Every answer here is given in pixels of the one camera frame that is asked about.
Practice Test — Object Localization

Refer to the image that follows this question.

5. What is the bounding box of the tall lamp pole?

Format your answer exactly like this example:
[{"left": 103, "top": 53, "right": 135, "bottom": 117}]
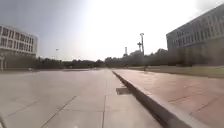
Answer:
[{"left": 136, "top": 32, "right": 146, "bottom": 68}]

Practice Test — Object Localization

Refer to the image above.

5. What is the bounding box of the reddish raised paved platform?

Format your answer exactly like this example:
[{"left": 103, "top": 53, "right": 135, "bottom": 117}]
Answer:
[{"left": 112, "top": 68, "right": 224, "bottom": 128}]

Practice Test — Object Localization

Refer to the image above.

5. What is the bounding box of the street lamp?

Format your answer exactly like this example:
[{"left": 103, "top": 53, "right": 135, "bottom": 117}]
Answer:
[{"left": 54, "top": 47, "right": 60, "bottom": 61}]

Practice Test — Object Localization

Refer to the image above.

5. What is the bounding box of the distant slim tower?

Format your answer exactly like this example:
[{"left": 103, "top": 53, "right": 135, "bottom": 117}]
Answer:
[{"left": 123, "top": 46, "right": 129, "bottom": 57}]

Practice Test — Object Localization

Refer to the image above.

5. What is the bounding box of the large grey building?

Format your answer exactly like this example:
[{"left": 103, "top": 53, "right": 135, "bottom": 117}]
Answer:
[{"left": 165, "top": 3, "right": 224, "bottom": 66}]

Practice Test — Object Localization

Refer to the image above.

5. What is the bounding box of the dark drain cover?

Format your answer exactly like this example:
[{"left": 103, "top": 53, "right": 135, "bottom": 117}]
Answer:
[{"left": 115, "top": 87, "right": 132, "bottom": 96}]

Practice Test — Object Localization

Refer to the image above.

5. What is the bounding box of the white building with window rows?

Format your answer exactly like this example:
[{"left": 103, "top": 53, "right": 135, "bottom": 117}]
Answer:
[{"left": 0, "top": 23, "right": 39, "bottom": 71}]

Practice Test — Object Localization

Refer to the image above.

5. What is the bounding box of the grey stone kerb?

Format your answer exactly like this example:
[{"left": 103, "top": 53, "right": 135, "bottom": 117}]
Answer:
[{"left": 111, "top": 70, "right": 212, "bottom": 128}]

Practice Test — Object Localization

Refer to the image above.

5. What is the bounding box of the row of trees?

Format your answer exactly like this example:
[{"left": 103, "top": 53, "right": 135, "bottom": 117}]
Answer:
[{"left": 3, "top": 48, "right": 224, "bottom": 70}]

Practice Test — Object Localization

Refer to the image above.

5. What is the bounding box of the grey stone slab plaza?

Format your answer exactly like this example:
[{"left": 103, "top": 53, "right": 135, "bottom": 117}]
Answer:
[{"left": 0, "top": 68, "right": 164, "bottom": 128}]

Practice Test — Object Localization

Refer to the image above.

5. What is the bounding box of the grass strip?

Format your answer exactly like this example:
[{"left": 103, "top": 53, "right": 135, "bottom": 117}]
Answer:
[{"left": 133, "top": 65, "right": 224, "bottom": 79}]

